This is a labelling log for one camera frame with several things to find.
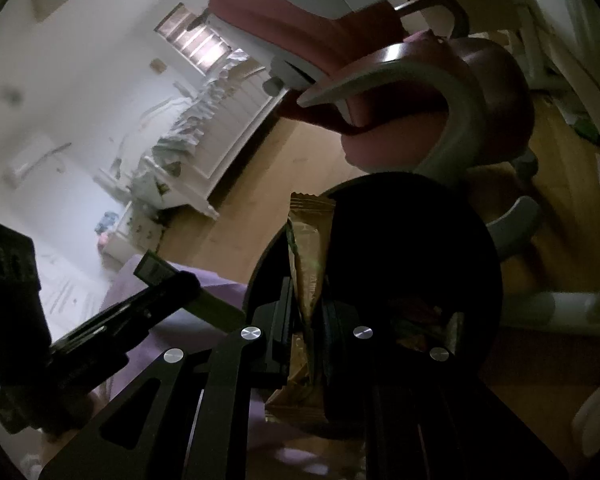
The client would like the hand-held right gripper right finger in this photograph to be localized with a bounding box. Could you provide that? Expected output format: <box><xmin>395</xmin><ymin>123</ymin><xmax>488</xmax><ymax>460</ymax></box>
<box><xmin>321</xmin><ymin>300</ymin><xmax>568</xmax><ymax>480</ymax></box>

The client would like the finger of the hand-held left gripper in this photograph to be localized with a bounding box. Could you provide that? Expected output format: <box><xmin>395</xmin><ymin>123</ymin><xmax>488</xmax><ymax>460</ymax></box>
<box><xmin>50</xmin><ymin>270</ymin><xmax>202</xmax><ymax>361</ymax></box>

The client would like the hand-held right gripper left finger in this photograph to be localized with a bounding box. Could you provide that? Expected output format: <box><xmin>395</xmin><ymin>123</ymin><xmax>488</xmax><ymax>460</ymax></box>
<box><xmin>39</xmin><ymin>276</ymin><xmax>297</xmax><ymax>480</ymax></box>

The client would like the green wrapper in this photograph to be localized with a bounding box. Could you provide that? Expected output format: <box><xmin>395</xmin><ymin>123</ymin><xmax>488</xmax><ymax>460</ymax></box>
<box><xmin>132</xmin><ymin>250</ymin><xmax>247</xmax><ymax>334</ymax></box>

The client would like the brown wrapper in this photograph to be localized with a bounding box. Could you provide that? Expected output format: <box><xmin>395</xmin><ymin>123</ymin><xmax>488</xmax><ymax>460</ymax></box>
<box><xmin>264</xmin><ymin>191</ymin><xmax>337</xmax><ymax>425</ymax></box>

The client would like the black round bin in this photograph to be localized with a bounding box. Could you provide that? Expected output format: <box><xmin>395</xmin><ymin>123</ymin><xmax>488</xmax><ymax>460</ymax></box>
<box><xmin>242</xmin><ymin>171</ymin><xmax>504</xmax><ymax>442</ymax></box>

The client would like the purple round mat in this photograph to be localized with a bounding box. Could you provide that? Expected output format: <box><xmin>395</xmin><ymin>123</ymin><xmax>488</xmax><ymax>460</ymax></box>
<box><xmin>101</xmin><ymin>255</ymin><xmax>331</xmax><ymax>480</ymax></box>

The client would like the white nightstand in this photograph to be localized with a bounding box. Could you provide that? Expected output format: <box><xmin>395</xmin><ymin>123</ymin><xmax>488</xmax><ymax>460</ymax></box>
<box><xmin>101</xmin><ymin>199</ymin><xmax>165</xmax><ymax>272</ymax></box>

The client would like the white bed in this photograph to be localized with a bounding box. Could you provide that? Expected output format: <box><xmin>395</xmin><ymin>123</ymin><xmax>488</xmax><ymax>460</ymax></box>
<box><xmin>111</xmin><ymin>47</ymin><xmax>301</xmax><ymax>222</ymax></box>

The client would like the window with striped blind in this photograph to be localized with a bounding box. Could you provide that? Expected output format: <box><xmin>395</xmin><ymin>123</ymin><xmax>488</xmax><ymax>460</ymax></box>
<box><xmin>154</xmin><ymin>2</ymin><xmax>232</xmax><ymax>75</ymax></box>

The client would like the pink desk chair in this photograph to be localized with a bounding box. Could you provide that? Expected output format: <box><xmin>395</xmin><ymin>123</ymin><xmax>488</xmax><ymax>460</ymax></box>
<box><xmin>137</xmin><ymin>0</ymin><xmax>600</xmax><ymax>461</ymax></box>

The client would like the white desk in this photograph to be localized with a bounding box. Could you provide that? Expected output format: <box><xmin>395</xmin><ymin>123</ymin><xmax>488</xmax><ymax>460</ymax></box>
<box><xmin>500</xmin><ymin>0</ymin><xmax>600</xmax><ymax>161</ymax></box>

